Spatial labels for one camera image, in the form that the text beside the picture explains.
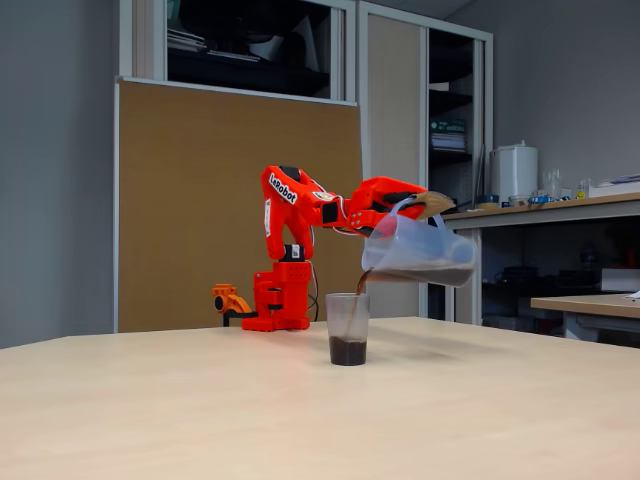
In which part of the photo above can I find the brown cardboard handle flap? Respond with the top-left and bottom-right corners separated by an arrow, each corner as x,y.
414,191 -> 457,221

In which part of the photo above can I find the clear plastic measuring jug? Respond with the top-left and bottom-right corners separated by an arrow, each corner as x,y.
355,197 -> 479,296

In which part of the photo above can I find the clear plastic cup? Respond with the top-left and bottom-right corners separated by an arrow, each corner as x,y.
324,292 -> 371,367

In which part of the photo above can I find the grey cabinet with roller shutter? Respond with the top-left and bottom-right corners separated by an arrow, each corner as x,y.
357,1 -> 495,325

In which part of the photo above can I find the white paper stack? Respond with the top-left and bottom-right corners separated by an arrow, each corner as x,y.
167,27 -> 209,54
430,132 -> 467,153

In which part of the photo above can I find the green box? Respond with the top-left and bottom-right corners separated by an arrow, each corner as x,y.
430,118 -> 467,135

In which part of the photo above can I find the white cylindrical appliance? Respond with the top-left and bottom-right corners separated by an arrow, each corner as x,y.
489,140 -> 540,205

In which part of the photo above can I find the wooden top sideboard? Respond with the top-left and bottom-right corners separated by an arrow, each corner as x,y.
441,192 -> 640,346

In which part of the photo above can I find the clear drinking glass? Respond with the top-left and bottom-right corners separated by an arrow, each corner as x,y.
542,168 -> 564,199

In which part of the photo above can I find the orange table clamp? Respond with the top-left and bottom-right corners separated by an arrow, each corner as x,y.
211,283 -> 259,328

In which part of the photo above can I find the brown cork pinboard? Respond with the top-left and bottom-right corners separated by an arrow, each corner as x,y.
113,75 -> 367,335

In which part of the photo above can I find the white folded sheet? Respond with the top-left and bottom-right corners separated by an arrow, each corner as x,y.
247,14 -> 321,74

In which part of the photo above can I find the white flat box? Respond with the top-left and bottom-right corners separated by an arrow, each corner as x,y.
588,173 -> 640,199

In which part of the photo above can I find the wooden top grey desk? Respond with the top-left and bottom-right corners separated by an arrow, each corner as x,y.
530,292 -> 640,346

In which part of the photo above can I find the white storage box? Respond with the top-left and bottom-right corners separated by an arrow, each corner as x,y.
601,268 -> 640,294

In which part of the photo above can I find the grey cabinet with dark shelves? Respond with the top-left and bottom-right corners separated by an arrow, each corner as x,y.
118,0 -> 359,107

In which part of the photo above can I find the black power cable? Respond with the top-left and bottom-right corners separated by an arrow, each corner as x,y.
308,259 -> 322,323

